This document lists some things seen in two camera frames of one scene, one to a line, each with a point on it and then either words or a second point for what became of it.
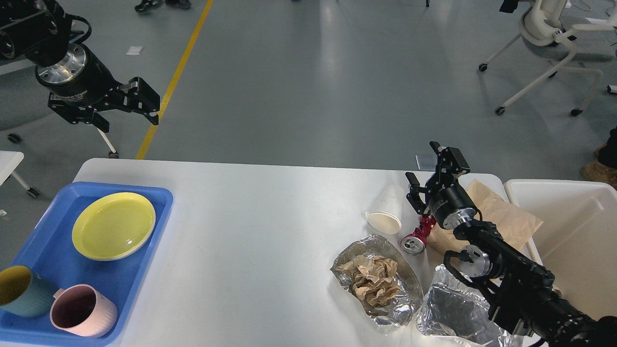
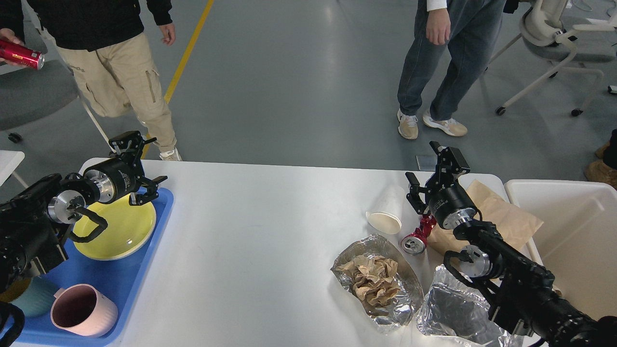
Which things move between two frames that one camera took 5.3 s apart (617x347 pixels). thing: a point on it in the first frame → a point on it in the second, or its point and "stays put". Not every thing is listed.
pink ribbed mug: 82,309 stays put
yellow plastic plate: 113,226 stays put
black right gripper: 449,203 stays put
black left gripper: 79,86 → 120,176
